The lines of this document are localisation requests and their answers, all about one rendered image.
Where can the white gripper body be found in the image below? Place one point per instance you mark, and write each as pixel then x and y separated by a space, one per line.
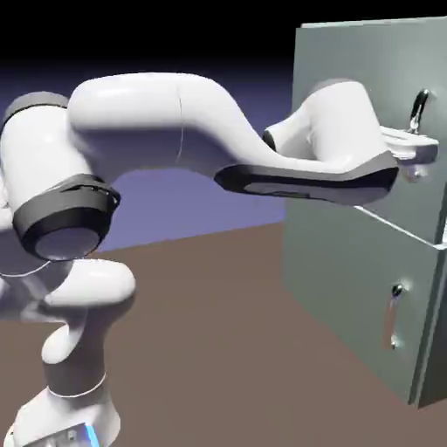
pixel 413 146

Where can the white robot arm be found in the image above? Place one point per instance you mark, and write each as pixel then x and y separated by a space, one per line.
pixel 139 104

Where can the grey-green cabinet door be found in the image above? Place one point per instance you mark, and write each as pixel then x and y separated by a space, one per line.
pixel 384 63
pixel 335 279

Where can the grey-green cabinet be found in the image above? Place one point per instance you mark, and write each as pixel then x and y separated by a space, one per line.
pixel 429 314

